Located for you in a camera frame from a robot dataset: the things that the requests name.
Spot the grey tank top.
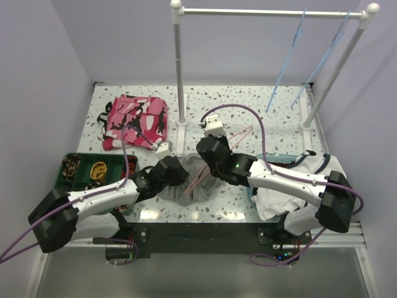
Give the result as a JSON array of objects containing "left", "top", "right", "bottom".
[{"left": 158, "top": 153, "right": 222, "bottom": 206}]

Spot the pink wire hanger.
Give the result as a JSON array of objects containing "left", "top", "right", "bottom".
[{"left": 183, "top": 132, "right": 239, "bottom": 196}]

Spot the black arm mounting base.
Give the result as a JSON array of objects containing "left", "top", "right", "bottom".
[{"left": 93, "top": 223, "right": 311, "bottom": 260}]

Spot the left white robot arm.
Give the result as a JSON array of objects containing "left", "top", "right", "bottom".
[{"left": 28, "top": 156, "right": 189, "bottom": 253}]

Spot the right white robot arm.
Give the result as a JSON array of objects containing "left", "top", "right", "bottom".
[{"left": 196, "top": 135, "right": 357, "bottom": 236}]

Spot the pink camouflage garment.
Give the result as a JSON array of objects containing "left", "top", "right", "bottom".
[{"left": 97, "top": 94, "right": 168, "bottom": 151}]

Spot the orange black rolled tie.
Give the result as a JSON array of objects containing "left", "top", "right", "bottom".
[{"left": 121, "top": 156, "right": 138, "bottom": 179}]

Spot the clear blue plastic basket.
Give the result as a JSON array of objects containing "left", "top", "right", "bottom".
[{"left": 248, "top": 153, "right": 308, "bottom": 215}]

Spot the white navy trimmed shirt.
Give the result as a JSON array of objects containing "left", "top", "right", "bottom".
[{"left": 251, "top": 153, "right": 346, "bottom": 221}]

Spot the brown patterned rolled tie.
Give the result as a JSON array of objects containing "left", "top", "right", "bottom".
[{"left": 115, "top": 204, "right": 129, "bottom": 213}]

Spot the yellow rolled tie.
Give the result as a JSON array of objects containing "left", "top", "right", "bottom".
[{"left": 89, "top": 161, "right": 108, "bottom": 182}]

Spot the black white rolled tie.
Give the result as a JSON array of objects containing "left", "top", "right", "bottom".
[{"left": 84, "top": 182, "right": 102, "bottom": 190}]

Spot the green divided organizer tray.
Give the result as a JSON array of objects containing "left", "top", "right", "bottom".
[{"left": 52, "top": 151, "right": 140, "bottom": 216}]

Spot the gold black rolled tie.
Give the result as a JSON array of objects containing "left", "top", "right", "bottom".
[{"left": 62, "top": 154, "right": 81, "bottom": 181}]

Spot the white clothes rack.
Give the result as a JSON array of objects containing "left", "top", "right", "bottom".
[{"left": 170, "top": 1, "right": 380, "bottom": 156}]

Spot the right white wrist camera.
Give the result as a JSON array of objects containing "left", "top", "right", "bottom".
[{"left": 199, "top": 114, "right": 226, "bottom": 138}]

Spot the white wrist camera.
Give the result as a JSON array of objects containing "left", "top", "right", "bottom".
[
  {"left": 199, "top": 114, "right": 226, "bottom": 138},
  {"left": 154, "top": 140, "right": 174, "bottom": 160}
]

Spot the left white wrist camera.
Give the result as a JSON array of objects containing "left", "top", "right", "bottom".
[{"left": 154, "top": 140, "right": 174, "bottom": 160}]

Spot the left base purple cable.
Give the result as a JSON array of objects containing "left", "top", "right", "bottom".
[{"left": 99, "top": 235, "right": 139, "bottom": 266}]

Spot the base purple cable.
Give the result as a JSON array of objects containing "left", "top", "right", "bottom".
[
  {"left": 99, "top": 235, "right": 139, "bottom": 266},
  {"left": 249, "top": 226, "right": 326, "bottom": 268}
]

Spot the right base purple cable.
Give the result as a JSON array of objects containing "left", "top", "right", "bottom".
[{"left": 249, "top": 226, "right": 326, "bottom": 268}]

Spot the left blue wire hanger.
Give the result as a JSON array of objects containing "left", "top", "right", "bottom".
[{"left": 265, "top": 9, "right": 307, "bottom": 113}]

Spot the blue wire hanger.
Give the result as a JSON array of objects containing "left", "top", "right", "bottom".
[
  {"left": 265, "top": 9, "right": 307, "bottom": 113},
  {"left": 290, "top": 10, "right": 352, "bottom": 109}
]

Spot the right blue wire hanger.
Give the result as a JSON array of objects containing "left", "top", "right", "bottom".
[{"left": 290, "top": 10, "right": 352, "bottom": 109}]

